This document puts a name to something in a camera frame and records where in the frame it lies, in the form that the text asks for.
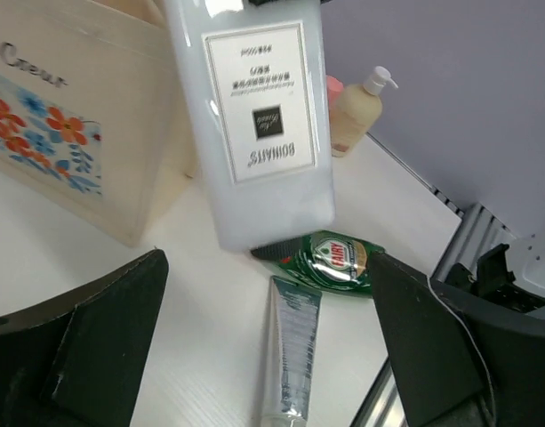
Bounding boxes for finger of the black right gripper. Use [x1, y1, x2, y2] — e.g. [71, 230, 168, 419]
[244, 0, 331, 9]

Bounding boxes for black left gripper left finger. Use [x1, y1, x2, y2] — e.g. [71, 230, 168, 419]
[0, 249, 169, 426]

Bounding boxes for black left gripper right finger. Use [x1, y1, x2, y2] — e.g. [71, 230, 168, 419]
[369, 249, 545, 426]

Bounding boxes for white bottle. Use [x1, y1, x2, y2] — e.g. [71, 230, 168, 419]
[163, 1, 335, 253]

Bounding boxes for beige canvas tote bag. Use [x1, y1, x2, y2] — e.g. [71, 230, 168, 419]
[0, 1, 196, 246]

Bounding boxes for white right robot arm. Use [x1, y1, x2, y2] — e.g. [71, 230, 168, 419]
[322, 1, 545, 296]

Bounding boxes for peach bottle pink cap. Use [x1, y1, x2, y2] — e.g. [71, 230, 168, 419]
[326, 76, 344, 107]

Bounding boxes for cream pump lotion bottle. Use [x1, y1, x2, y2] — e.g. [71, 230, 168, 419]
[330, 66, 398, 157]

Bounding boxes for green Fairy dish soap bottle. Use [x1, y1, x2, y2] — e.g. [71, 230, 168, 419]
[251, 230, 386, 298]

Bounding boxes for silver toothpaste tube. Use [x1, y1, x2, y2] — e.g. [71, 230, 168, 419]
[260, 276, 321, 426]

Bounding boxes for aluminium mounting rail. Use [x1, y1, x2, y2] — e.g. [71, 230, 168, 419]
[350, 359, 408, 427]

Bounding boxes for right side aluminium rail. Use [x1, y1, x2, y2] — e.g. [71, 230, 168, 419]
[369, 133, 522, 277]

